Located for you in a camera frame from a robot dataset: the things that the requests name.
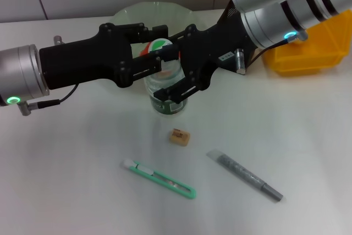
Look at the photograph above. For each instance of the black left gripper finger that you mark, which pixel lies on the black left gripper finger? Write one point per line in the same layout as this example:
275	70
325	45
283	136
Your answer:
145	67
158	32

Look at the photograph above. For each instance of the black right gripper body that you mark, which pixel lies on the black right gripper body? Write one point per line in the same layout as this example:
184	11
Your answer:
203	50

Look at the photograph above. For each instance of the clear green-label water bottle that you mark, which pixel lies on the clear green-label water bottle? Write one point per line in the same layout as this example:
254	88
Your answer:
165	105

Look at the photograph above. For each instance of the beige eraser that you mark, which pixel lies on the beige eraser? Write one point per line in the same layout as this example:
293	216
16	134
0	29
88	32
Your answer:
180	136

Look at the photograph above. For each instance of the green utility knife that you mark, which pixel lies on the green utility knife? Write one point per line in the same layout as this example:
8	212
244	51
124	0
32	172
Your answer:
162	180

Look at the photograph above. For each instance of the grey marker pen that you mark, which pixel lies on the grey marker pen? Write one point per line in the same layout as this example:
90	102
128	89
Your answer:
247	175

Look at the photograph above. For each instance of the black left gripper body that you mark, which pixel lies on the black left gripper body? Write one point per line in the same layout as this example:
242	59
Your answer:
82	61

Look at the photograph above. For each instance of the green glass fruit plate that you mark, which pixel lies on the green glass fruit plate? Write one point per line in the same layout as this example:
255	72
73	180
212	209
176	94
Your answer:
154	15

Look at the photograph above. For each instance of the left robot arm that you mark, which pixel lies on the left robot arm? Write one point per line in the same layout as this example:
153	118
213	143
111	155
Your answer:
22	75

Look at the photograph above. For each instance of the yellow plastic bin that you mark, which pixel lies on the yellow plastic bin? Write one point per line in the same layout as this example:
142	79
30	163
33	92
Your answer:
302	61

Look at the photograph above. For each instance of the red-orange fruit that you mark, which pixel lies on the red-orange fruit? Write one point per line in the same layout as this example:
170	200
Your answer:
143	52

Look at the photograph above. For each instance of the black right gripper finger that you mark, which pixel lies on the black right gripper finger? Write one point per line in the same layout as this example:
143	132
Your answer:
171	52
176	94

